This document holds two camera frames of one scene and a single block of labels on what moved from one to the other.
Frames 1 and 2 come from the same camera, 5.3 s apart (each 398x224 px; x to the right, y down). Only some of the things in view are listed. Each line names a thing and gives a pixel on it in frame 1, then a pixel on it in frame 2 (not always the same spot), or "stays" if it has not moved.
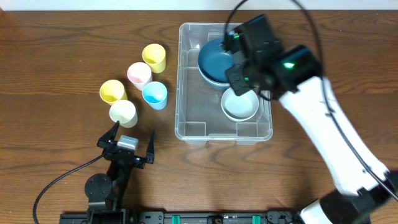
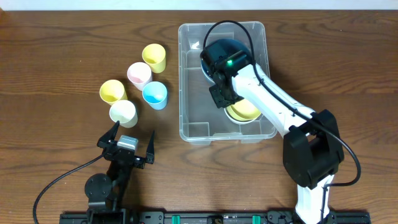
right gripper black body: [236, 78] -> [221, 96]
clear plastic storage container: [199, 116] stays
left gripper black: [125, 154] stays
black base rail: [128, 216] stays
